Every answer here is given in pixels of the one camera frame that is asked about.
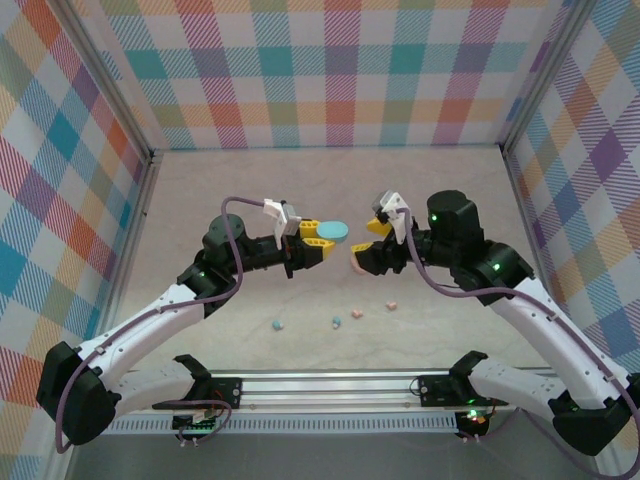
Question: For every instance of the pink earbud charging case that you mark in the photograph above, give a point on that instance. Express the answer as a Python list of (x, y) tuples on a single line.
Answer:
[(356, 265)]

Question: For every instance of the blue earbud charging case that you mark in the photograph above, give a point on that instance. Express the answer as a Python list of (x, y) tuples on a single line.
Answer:
[(334, 231)]

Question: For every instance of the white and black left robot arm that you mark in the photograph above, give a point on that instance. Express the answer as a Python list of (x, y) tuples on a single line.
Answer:
[(155, 327)]

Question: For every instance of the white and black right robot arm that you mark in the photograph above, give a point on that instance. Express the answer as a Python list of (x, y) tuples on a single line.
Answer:
[(525, 315)]

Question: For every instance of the aluminium floor edge profile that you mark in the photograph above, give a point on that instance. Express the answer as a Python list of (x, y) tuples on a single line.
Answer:
[(133, 240), (523, 200)]

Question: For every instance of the left controller circuit board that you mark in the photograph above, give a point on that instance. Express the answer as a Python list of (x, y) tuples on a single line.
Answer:
[(197, 422)]

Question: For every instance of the controller circuit board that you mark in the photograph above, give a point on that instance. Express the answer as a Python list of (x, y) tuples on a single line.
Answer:
[(472, 417), (197, 422)]

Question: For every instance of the right controller circuit board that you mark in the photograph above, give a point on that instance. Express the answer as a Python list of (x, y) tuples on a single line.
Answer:
[(472, 417)]

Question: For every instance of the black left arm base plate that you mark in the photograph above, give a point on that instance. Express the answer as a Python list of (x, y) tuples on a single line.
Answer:
[(227, 392)]

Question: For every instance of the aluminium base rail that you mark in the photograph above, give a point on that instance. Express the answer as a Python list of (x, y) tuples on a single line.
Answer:
[(325, 387)]

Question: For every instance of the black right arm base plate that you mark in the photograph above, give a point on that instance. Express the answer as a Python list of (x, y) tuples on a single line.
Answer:
[(440, 392)]

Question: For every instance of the aluminium corner frame post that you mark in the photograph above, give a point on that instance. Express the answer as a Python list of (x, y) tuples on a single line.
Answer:
[(544, 75), (110, 80)]

